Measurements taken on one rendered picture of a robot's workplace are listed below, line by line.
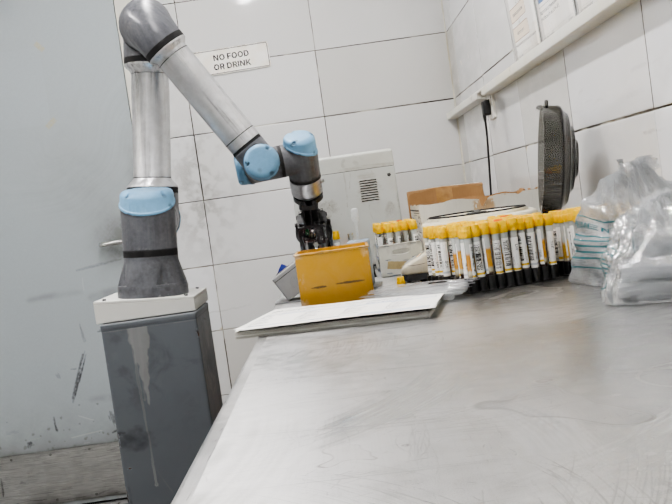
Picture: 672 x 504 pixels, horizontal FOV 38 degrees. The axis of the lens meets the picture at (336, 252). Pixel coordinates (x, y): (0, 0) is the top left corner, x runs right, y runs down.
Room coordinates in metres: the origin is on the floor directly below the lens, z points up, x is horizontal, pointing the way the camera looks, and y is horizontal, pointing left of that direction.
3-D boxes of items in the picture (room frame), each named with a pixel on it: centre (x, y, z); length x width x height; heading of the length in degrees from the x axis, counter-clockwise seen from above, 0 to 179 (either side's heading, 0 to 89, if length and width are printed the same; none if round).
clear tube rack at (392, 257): (2.24, -0.14, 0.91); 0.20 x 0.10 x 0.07; 0
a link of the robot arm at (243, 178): (2.22, 0.15, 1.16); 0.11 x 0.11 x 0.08; 6
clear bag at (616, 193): (1.46, -0.46, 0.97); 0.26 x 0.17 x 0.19; 14
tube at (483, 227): (1.61, -0.25, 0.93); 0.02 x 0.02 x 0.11
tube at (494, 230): (1.61, -0.27, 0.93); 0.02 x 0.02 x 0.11
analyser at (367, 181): (2.64, -0.05, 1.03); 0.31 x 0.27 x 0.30; 0
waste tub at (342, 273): (1.75, 0.01, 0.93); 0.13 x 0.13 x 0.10; 89
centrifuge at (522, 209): (1.98, -0.28, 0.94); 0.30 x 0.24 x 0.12; 81
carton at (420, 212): (2.34, -0.34, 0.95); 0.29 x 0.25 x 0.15; 90
